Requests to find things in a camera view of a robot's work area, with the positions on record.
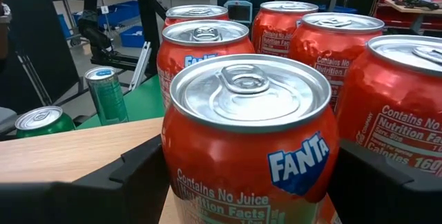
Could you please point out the black partition panel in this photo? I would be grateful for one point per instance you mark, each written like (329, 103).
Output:
(38, 44)

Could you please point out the wooden board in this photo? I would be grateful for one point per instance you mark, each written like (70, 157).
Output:
(69, 148)

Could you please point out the slim green can blue tab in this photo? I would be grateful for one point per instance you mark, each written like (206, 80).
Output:
(108, 99)

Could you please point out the blue storage bin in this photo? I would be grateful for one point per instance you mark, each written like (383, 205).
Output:
(336, 9)
(133, 36)
(117, 13)

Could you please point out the grey teach pendant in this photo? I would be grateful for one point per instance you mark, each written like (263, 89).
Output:
(239, 11)

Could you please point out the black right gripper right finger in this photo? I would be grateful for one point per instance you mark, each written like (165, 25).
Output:
(386, 203)

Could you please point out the red Fanta can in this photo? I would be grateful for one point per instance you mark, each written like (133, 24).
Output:
(248, 161)
(397, 89)
(331, 51)
(205, 34)
(276, 30)
(197, 10)

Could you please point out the white metal bracket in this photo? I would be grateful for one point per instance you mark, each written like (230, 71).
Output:
(141, 65)

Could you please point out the green Sprite can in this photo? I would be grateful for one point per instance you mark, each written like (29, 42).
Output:
(45, 127)

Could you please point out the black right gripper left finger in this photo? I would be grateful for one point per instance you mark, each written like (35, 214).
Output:
(103, 203)

